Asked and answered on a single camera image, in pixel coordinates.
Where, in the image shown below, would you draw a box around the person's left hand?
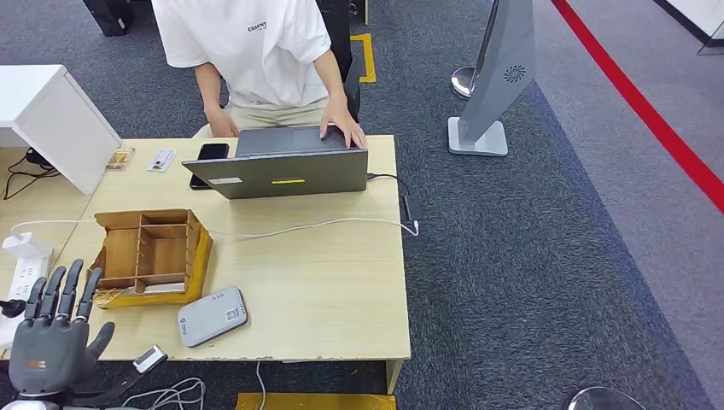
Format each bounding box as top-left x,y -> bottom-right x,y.
318,93 -> 368,149

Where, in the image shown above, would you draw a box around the white power strip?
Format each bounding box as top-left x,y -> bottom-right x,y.
0,257 -> 52,352

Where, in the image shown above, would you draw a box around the yellow floor tape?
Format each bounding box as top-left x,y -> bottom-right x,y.
349,32 -> 377,85
234,393 -> 397,410

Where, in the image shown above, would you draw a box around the grey sign stand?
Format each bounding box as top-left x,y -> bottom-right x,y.
447,0 -> 537,157

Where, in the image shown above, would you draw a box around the long white cable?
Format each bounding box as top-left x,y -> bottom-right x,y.
9,216 -> 421,242

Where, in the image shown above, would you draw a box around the white ID card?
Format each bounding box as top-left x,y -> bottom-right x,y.
145,149 -> 178,173

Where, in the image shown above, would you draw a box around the person's right hand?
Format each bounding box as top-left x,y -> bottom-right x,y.
204,104 -> 240,138

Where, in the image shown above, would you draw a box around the looped white floor cables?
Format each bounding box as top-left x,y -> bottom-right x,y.
121,378 -> 206,410

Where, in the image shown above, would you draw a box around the black bag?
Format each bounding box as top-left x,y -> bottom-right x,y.
81,0 -> 136,38

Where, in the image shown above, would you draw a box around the black office chair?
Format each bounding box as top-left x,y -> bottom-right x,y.
316,0 -> 363,123

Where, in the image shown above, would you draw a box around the small black dongle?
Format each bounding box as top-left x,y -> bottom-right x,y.
402,194 -> 423,223

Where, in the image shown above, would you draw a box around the red floor tape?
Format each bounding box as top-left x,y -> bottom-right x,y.
551,0 -> 724,215

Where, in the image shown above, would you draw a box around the person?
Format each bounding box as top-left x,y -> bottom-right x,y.
149,0 -> 369,149

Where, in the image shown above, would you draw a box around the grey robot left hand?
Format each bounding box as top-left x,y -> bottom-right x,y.
8,259 -> 116,397

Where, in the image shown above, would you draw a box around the black adapter with cable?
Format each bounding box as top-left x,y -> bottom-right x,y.
3,148 -> 62,202

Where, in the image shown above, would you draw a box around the grey laptop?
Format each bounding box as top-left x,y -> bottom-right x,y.
180,125 -> 370,200

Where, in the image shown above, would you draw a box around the black laptop cable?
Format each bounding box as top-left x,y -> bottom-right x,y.
366,173 -> 412,198

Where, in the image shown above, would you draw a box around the black smartphone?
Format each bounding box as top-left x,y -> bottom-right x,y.
189,143 -> 231,190

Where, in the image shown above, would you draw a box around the white charger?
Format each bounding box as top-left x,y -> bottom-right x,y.
1,231 -> 53,261

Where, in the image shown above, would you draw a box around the pale wrist camera on bracket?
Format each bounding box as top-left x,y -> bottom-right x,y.
67,345 -> 168,408

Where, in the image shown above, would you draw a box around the chrome stanchion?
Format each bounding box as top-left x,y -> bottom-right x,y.
450,0 -> 500,100
567,386 -> 647,410

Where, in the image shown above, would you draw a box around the white cabinet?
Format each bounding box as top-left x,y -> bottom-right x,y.
0,65 -> 123,196

